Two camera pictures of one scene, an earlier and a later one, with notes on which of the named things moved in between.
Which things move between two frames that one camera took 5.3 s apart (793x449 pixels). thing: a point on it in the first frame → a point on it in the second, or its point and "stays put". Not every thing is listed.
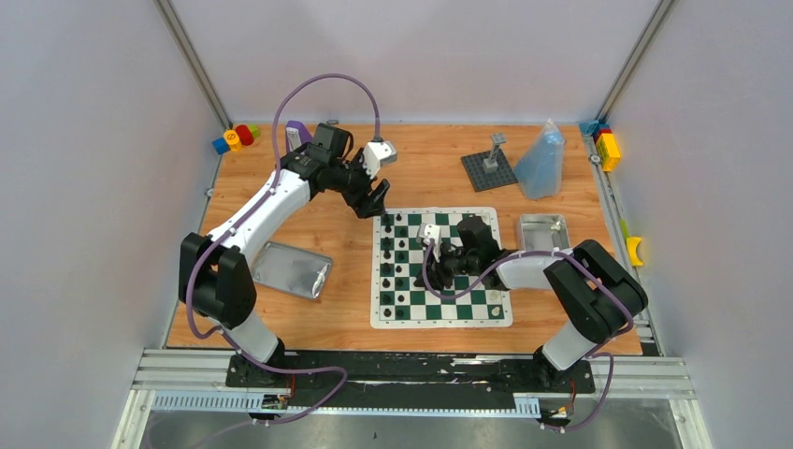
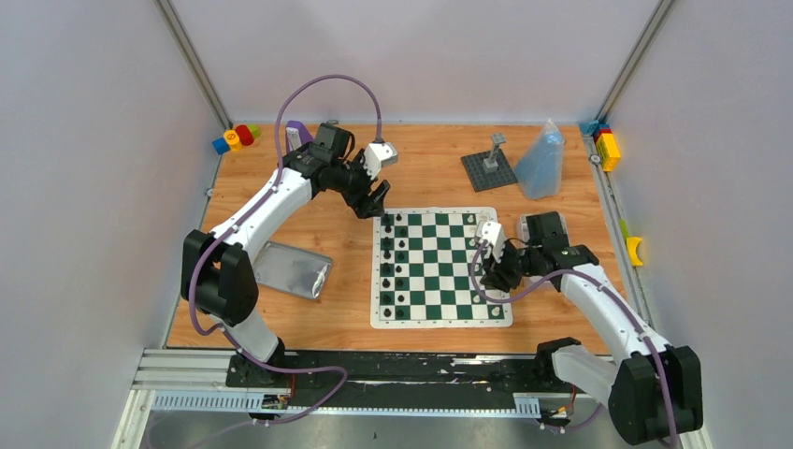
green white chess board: (396, 254) stays put
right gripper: (436, 276) → (496, 273)
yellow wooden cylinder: (232, 137) stays put
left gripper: (365, 193) stays put
